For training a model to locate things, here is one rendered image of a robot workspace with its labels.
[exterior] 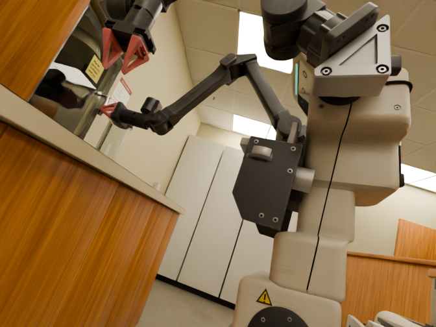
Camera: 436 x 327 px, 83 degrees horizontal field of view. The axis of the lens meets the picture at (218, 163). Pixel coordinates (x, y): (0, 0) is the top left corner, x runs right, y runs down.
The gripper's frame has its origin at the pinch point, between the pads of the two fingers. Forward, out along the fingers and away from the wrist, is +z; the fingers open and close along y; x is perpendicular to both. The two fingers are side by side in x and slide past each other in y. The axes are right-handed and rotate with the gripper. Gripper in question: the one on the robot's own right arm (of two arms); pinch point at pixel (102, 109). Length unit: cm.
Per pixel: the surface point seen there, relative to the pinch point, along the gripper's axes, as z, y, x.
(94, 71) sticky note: 4.2, 8.3, -10.7
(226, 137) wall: -11, -330, -134
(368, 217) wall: -271, -328, -70
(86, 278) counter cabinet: -20, -3, 58
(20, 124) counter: -24, 50, 25
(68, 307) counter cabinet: -20, 0, 66
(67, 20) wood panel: -3.5, 34.2, -9.1
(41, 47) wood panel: -1.5, 34.7, 1.0
